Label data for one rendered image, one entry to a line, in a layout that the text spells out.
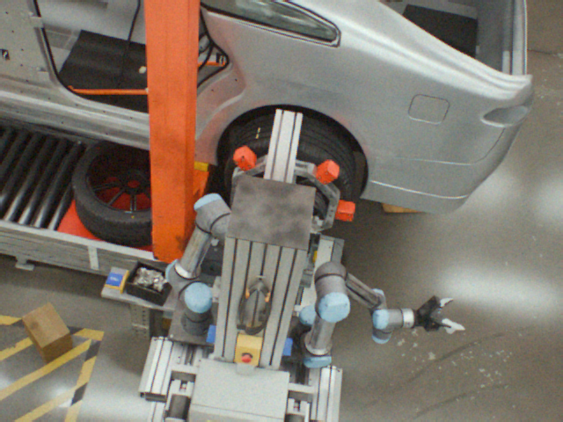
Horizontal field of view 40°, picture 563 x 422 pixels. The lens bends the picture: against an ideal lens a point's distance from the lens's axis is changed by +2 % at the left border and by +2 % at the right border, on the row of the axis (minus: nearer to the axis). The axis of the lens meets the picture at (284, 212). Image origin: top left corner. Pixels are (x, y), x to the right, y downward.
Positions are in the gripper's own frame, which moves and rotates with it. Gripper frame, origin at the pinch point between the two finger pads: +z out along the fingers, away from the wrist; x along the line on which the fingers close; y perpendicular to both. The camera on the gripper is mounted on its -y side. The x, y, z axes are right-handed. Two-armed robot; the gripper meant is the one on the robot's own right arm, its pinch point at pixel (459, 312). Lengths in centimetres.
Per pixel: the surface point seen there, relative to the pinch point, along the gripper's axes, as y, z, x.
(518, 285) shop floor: 111, 100, -101
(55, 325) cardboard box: 97, -174, -76
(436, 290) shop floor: 111, 47, -100
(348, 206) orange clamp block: 24, -25, -87
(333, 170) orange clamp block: -2, -37, -85
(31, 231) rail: 70, -186, -119
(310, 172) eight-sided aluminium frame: 0, -48, -86
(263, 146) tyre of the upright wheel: -3, -69, -102
